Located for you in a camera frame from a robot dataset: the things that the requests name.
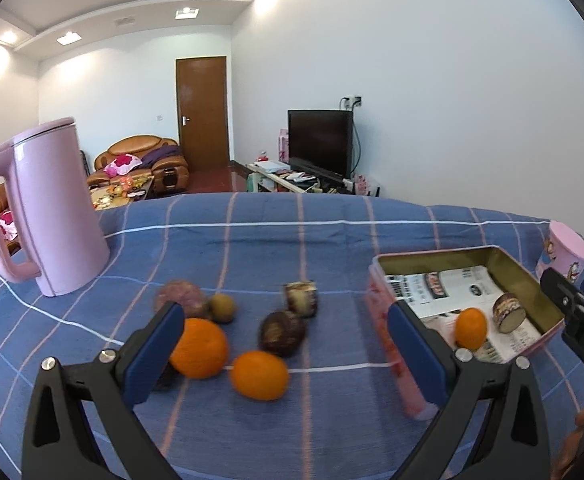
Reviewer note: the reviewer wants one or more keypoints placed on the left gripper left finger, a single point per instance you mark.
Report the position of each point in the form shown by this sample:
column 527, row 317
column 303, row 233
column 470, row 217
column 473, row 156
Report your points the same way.
column 58, row 440

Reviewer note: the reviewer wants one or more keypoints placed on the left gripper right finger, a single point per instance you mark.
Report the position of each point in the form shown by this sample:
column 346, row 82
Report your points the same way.
column 512, row 442

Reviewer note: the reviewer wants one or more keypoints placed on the large orange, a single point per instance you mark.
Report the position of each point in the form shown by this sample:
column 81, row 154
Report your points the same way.
column 202, row 351

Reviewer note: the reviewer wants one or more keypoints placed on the dark brown passion fruit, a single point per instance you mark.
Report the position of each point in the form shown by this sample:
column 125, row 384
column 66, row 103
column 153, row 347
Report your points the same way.
column 281, row 333

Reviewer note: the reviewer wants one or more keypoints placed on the right hand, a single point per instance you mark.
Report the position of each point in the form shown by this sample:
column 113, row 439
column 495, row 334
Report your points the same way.
column 569, row 449

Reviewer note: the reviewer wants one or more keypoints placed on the pink cartoon paper cup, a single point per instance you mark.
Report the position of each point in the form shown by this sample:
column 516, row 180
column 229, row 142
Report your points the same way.
column 563, row 251

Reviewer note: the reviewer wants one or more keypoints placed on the purple round fruit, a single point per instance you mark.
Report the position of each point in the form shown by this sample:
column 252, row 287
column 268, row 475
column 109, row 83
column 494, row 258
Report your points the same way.
column 188, row 295

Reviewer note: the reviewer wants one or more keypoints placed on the round chocolate cake piece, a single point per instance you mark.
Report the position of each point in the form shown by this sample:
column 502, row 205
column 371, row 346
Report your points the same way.
column 508, row 313

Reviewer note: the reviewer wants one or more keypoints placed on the green kiwi fruit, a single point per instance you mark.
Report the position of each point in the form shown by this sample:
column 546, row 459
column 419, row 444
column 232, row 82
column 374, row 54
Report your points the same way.
column 221, row 308

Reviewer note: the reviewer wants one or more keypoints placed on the pink metal tin box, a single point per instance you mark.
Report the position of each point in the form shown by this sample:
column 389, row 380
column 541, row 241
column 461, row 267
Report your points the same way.
column 506, row 272

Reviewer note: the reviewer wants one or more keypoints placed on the orange mandarin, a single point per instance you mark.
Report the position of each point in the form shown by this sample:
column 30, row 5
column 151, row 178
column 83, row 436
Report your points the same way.
column 260, row 376

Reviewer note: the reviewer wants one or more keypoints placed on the small orange in tin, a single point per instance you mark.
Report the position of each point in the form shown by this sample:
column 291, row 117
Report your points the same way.
column 471, row 329

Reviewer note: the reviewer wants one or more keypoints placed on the blue checked tablecloth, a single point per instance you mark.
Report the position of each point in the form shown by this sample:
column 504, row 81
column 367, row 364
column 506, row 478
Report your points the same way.
column 341, row 416

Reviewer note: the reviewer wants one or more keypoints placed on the printed paper in tin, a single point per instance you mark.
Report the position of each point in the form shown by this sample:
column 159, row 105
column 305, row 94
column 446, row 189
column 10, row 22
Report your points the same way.
column 438, row 297

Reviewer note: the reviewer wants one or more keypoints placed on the brown cut cake piece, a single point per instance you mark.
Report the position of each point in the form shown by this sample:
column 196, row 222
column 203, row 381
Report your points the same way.
column 301, row 298

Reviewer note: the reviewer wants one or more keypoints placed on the cluttered coffee table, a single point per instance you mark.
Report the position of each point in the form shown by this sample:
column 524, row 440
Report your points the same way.
column 126, row 191

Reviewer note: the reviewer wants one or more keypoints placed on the pink electric kettle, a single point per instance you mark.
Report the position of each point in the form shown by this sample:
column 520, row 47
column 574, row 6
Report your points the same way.
column 45, row 186

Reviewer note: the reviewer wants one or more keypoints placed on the pink flower cushion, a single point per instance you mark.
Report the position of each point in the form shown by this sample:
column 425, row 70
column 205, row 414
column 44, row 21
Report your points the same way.
column 123, row 164

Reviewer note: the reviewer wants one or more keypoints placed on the white tv stand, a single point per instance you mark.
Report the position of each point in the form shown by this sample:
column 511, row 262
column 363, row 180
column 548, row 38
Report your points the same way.
column 268, row 176

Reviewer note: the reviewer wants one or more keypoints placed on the black television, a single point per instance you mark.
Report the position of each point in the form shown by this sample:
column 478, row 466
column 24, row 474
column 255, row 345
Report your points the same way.
column 321, row 140

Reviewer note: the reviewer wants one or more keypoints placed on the brown wooden door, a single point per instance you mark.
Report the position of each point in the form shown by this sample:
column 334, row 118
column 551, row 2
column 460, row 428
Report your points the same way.
column 202, row 102

